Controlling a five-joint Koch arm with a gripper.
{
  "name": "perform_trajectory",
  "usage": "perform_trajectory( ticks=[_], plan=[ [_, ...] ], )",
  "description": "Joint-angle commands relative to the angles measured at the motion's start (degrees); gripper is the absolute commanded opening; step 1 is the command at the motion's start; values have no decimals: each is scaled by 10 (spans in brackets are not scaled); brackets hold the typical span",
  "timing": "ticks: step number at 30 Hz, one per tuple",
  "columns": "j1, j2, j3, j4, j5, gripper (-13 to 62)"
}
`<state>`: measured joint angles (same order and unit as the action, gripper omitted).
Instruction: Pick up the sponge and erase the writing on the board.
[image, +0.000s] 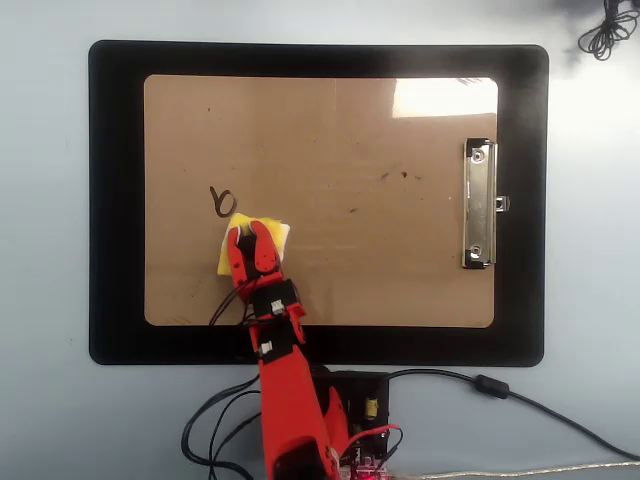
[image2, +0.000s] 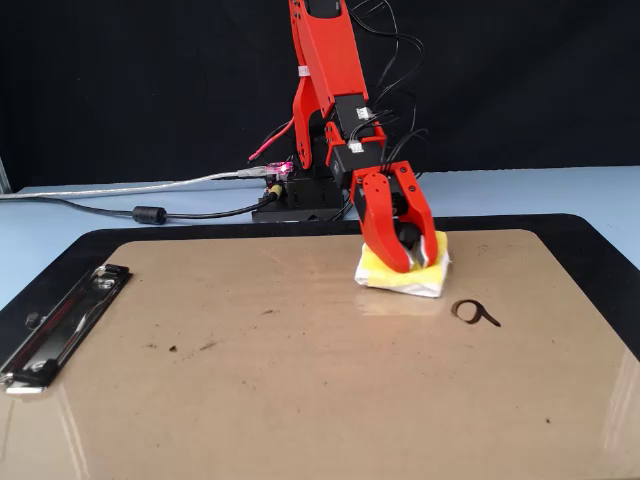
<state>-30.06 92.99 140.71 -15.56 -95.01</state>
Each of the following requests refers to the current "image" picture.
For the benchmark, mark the black rectangular mat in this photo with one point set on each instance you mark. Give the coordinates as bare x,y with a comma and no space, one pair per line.
115,200

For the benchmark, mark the brown clipboard board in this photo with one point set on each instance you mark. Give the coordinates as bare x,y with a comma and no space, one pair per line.
300,125

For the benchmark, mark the yellow sponge with black hole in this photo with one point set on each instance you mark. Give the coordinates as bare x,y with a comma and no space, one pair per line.
275,230

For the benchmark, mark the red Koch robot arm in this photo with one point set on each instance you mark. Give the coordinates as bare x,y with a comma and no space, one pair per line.
290,400

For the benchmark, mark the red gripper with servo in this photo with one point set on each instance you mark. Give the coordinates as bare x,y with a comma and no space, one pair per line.
260,284

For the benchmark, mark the silver metal clipboard clip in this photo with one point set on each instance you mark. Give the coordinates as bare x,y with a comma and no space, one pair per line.
477,200

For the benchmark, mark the black robot base with electronics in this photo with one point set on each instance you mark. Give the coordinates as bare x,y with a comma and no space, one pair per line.
365,387

